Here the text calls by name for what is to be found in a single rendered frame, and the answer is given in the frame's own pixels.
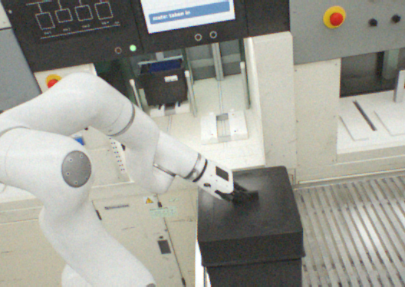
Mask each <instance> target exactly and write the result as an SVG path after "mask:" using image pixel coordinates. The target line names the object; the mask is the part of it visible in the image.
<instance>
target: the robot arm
mask: <svg viewBox="0 0 405 287"><path fill-rule="evenodd" d="M89 126H91V127H93V128H95V129H96V130H99V131H100V132H102V133H103V134H105V135H107V136H108V137H111V138H113V139H114V140H115V141H117V142H118V143H121V144H123V145H124V146H126V149H125V162H126V167H127V172H128V173H129V175H130V177H131V179H132V180H133V181H134V182H135V183H136V184H137V185H138V186H141V187H142V188H144V189H145V190H147V191H150V192H151V193H155V194H163V193H165V192H166V191H167V190H168V189H169V188H170V185H171V183H172V182H173V180H174V178H175V177H176V175H177V176H180V177H182V178H183V179H184V180H188V181H189V182H192V181H193V182H194V183H195V184H196V185H198V186H201V187H202V189H204V190H205V191H206V192H208V193H210V194H212V195H213V196H214V197H216V198H218V199H221V200H224V199H226V201H228V202H229V203H230V202H231V201H232V199H237V200H238V201H240V202H242V203H245V201H246V200H248V199H250V198H251V197H250V195H248V194H247V193H244V192H245V191H249V190H247V189H246V188H245V187H243V186H239V184H238V183H237V182H236V181H234V180H233V179H232V171H231V170H230V169H229V168H228V167H225V166H223V165H222V164H220V163H218V162H216V161H214V160H210V159H208V158H206V157H205V156H204V155H202V154H201V153H199V152H197V151H195V150H194V149H192V148H190V147H188V146H187V145H185V144H184V143H181V142H180V141H178V140H177V139H176V138H174V137H171V136H170V135H169V134H166V133H164V131H162V130H159V128H158V124H157V123H156V122H155V121H154V120H153V119H152V117H149V116H148V115H147V114H146V113H145V112H144V111H142V110H141V109H139V107H138V106H137V105H134V104H133V102H131V101H130V100H129V99H127V98H126V97H124V96H123V95H122V94H121V93H120V92H118V91H117V90H116V89H114V87H111V86H110V85H109V84H108V83H107V82H106V81H104V80H102V78H99V77H98V76H97V75H95V74H90V73H87V72H83V71H81V72H75V73H72V74H68V75H67V76H65V77H64V78H62V79H61V80H60V81H58V83H56V84H55V85H54V86H53V87H51V88H50V89H48V90H47V91H45V93H43V94H41V95H39V96H38V97H36V98H35V99H32V100H30V101H28V102H26V103H24V104H21V105H18V106H16V107H14V108H12V109H10V110H8V111H5V112H3V113H1V114H0V183H1V184H5V185H7V186H13V187H17V188H20V189H22V190H26V191H27V192H29V193H32V194H33V195H34V196H36V197H37V198H38V199H39V200H40V201H41V202H42V203H43V207H42V208H41V212H40V213H39V226H40V229H41V231H42V232H43V234H44V236H45V238H46V239H47V241H49V243H50V244H51V246H52V247H53V249H55V250H56V252H57V253H58V255H59V256H60V257H61V258H62V259H63V260H64V261H65V262H66V263H67V264H66V266H65V267H64V271H63V272H62V276H61V285H62V287H157V286H156V281H155V279H154V277H153V275H152V274H151V272H150V270H149V269H148V268H146V267H145V265H144V264H143V263H142V262H141V261H139V259H138V258H137V257H136V256H134V255H133V254H132V253H131V252H130V251H128V250H127V249H126V248H125V247H123V246H122V245H121V244H120V242H118V241H116V240H115V238H114V237H113V236H112V235H111V234H109V232H108V231H107V230H106V229H105V227H104V226H103V224H102V222H101V221H100V219H99V217H98V216H97V214H96V213H95V210H94V208H93V207H92V205H91V202H90V199H89V192H90V189H91V187H92V186H93V184H94V181H95V177H96V167H95V164H94V161H93V159H92V158H91V155H90V154H89V152H88V151H87V150H86V149H85V148H84V147H83V146H82V145H81V144H80V143H78V142H77V141H76V140H74V139H72V138H70V137H69V136H70V135H72V134H75V133H77V132H78V131H80V130H83V129H85V128H87V127H89Z"/></svg>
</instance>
